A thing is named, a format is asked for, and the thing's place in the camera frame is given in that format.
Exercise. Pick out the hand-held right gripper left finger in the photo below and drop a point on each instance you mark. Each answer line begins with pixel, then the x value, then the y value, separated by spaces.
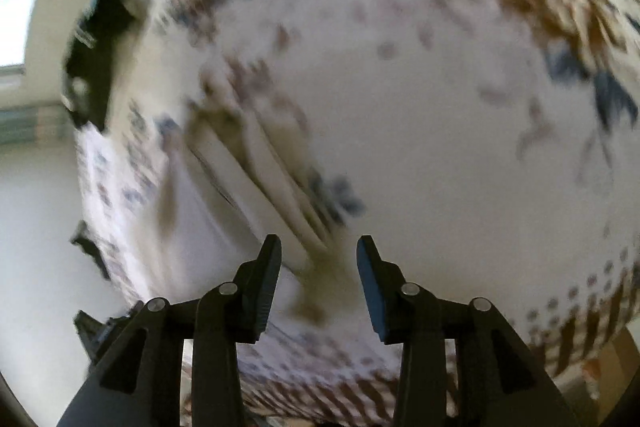
pixel 267 287

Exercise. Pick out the window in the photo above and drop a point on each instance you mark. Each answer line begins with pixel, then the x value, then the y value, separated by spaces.
pixel 20 7

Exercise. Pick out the folded striped black sweater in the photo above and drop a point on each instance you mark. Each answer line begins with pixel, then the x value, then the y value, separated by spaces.
pixel 100 47

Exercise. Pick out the grey green curtain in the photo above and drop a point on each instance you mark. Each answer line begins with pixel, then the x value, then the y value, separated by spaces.
pixel 30 124

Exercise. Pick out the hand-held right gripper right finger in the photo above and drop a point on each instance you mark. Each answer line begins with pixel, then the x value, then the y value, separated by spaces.
pixel 372 287

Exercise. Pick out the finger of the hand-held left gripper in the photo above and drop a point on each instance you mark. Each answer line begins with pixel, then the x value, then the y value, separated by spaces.
pixel 92 252

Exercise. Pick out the floral printed blanket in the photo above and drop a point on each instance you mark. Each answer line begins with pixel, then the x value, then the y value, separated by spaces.
pixel 425 107

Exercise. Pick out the beige long sleeve shirt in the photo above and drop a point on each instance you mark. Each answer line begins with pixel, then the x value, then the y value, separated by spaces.
pixel 235 167

